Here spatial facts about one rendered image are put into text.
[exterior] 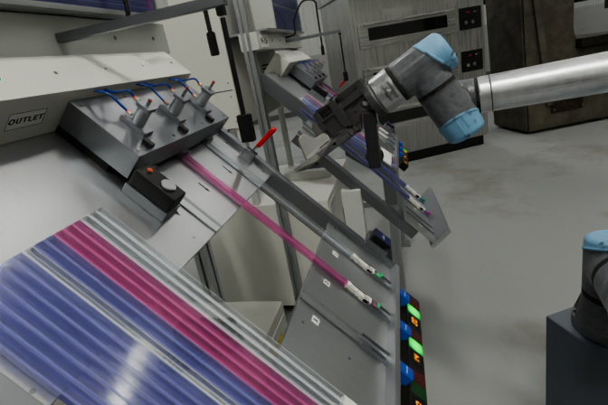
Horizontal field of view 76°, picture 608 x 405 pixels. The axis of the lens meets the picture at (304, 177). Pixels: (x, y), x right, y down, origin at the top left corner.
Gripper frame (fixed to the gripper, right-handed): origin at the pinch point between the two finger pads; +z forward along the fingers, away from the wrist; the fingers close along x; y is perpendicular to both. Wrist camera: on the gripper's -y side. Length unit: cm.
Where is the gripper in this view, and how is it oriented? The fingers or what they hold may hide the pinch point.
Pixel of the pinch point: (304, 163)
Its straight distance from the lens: 83.3
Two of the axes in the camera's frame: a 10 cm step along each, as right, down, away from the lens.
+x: -2.2, 3.2, -9.2
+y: -6.1, -7.8, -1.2
